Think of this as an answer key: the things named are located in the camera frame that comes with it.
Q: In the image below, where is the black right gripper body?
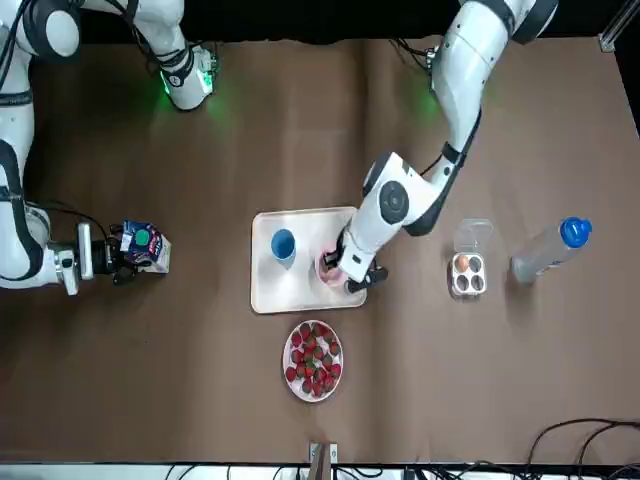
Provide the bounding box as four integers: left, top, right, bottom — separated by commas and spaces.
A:
92, 238, 121, 277

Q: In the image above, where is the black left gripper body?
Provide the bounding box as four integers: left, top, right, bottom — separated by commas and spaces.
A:
333, 225, 352, 261

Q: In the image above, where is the blue white milk carton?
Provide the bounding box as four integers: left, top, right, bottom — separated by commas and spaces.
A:
121, 218, 174, 275

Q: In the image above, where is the blue cup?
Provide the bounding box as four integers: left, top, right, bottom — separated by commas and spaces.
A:
270, 228, 299, 272

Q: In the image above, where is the white rectangular tray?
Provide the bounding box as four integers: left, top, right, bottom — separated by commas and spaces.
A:
250, 205, 370, 316

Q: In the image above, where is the clear plastic egg box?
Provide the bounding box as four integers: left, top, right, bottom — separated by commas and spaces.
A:
448, 217, 496, 300

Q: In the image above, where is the red strawberry pile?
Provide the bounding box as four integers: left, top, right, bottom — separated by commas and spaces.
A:
285, 322, 343, 399

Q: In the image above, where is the white round plate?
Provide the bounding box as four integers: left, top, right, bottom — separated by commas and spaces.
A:
282, 319, 346, 403

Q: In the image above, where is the clear bottle blue cap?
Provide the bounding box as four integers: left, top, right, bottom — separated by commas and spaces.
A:
509, 216, 594, 286

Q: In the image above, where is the aluminium post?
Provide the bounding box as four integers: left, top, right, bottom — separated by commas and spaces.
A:
308, 441, 339, 480

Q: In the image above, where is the aluminium frame rail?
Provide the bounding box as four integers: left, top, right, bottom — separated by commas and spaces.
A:
597, 0, 640, 51

